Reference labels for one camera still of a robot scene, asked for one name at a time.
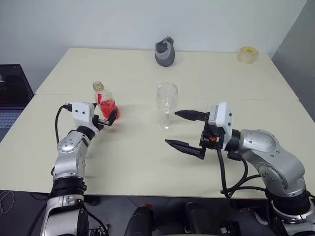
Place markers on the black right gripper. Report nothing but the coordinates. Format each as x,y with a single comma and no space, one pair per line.
212,137

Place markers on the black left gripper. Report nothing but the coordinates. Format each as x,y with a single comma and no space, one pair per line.
96,122

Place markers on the bottle with red liquid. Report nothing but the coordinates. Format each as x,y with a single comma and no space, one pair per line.
105,98

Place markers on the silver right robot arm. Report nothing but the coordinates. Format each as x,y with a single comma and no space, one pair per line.
261,145

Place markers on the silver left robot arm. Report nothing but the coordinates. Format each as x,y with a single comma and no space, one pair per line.
71,145

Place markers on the clear wine glass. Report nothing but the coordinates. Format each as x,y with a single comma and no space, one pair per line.
167,98

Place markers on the dark grey rounded object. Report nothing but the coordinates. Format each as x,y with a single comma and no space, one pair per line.
165,55

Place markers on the dark laptop computer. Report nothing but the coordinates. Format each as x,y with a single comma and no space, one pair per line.
12,98

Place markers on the translucent tape roll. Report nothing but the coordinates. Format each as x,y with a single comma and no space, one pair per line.
248,56

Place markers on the dark rounded shape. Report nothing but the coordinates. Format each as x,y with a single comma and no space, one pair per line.
139,221

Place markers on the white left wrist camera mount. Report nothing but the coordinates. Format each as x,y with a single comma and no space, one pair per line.
81,114

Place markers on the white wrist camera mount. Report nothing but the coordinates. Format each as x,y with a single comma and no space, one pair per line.
225,118
81,114

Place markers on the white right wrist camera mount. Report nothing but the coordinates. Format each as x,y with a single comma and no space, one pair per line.
225,118

